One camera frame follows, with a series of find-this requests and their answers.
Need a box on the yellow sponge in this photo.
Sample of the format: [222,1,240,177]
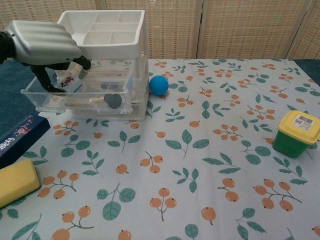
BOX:
[0,158,41,210]

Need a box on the green container with yellow lid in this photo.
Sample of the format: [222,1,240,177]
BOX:
[271,110,320,159]

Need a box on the wooden handled brush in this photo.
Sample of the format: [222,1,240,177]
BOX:
[64,93,123,110]

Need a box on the bamboo folding screen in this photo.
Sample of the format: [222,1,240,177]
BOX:
[0,0,320,61]

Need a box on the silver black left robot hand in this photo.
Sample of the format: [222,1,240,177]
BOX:
[3,19,92,94]

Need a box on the dark blue printed box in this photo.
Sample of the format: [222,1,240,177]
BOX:
[0,114,51,170]

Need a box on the white plastic drawer organizer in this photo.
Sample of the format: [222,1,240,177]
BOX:
[56,9,150,121]

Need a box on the floral print tablecloth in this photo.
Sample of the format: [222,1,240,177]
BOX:
[0,58,320,240]

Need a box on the white mahjong tile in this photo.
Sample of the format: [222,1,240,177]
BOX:
[56,71,83,92]

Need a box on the blue ball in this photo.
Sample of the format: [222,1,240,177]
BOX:
[148,75,170,97]

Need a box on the clear plastic drawer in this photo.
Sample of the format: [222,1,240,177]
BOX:
[20,58,133,116]

